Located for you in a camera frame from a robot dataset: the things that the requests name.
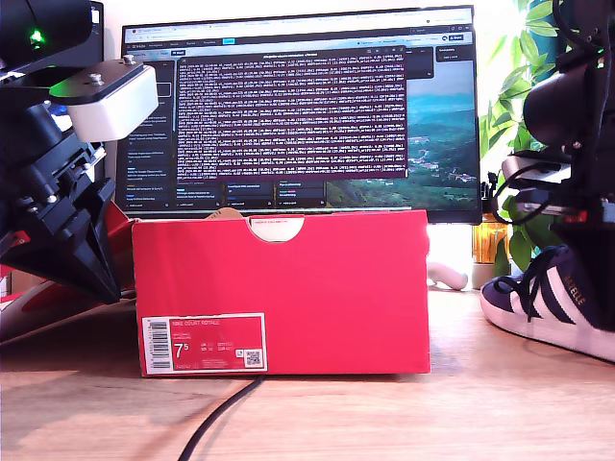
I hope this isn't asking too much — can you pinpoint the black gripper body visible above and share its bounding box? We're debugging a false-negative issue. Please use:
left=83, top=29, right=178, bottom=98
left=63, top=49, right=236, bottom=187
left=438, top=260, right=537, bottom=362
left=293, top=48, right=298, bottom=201
left=0, top=101, right=109, bottom=242

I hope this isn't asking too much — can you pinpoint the blue suede white-striped shoe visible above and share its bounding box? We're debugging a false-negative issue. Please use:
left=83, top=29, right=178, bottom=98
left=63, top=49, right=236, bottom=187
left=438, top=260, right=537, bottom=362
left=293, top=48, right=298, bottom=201
left=480, top=243, right=615, bottom=364

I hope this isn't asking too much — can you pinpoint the red Nike shoebox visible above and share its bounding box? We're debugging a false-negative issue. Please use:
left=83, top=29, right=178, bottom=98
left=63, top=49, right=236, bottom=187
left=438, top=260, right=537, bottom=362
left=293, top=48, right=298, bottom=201
left=0, top=199, right=432, bottom=378

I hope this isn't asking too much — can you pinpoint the amber glass pump bottle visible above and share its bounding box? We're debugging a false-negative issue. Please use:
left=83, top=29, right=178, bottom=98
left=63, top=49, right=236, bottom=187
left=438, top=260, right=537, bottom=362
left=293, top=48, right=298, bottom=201
left=473, top=172, right=510, bottom=266

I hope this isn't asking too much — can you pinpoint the white round bottle holder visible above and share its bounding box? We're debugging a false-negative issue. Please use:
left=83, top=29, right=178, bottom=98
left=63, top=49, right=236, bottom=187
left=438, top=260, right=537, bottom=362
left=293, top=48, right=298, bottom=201
left=470, top=261, right=513, bottom=291

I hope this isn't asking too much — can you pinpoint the small black computer monitor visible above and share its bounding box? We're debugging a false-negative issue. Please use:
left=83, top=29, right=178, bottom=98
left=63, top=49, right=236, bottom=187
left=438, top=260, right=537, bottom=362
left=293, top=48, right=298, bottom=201
left=45, top=0, right=108, bottom=183

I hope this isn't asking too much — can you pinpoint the green leafy potted plant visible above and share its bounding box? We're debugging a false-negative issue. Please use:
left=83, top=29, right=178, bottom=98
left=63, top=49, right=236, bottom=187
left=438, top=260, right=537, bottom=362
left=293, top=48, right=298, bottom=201
left=480, top=0, right=615, bottom=275

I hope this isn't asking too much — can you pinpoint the wide black computer monitor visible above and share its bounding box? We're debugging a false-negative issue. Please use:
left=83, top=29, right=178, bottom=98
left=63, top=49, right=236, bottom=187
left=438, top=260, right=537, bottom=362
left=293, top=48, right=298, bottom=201
left=114, top=5, right=483, bottom=226

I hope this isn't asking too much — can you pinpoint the white camera box black bracket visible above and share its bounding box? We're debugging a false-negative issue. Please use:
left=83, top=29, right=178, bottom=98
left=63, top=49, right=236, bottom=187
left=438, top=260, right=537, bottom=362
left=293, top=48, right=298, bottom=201
left=501, top=149, right=593, bottom=218
left=45, top=54, right=160, bottom=144

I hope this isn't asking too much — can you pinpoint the black camera cable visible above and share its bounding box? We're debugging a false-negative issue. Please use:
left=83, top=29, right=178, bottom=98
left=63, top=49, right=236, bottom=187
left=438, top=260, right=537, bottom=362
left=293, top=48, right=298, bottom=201
left=493, top=162, right=529, bottom=226

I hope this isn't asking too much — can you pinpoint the black table cable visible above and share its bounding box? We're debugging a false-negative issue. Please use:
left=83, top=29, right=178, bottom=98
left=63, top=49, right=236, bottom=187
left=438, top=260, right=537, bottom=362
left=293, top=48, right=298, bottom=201
left=177, top=375, right=266, bottom=461

